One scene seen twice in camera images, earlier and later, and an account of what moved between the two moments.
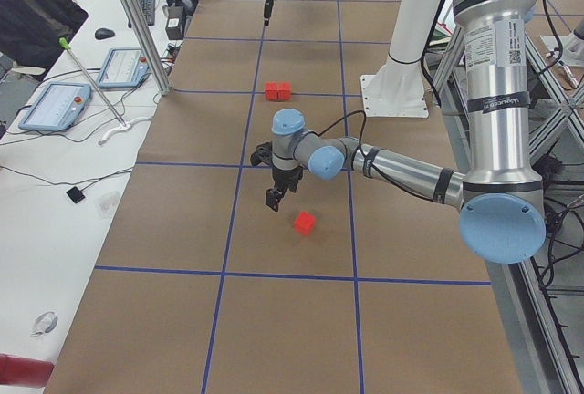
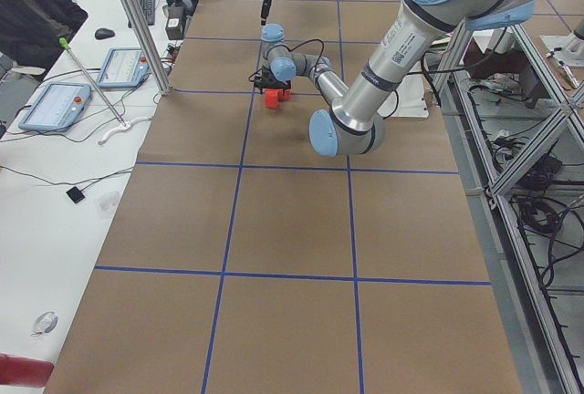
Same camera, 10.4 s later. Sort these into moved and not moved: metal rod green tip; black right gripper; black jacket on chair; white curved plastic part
Moved: black right gripper
Not moved: black jacket on chair; metal rod green tip; white curved plastic part
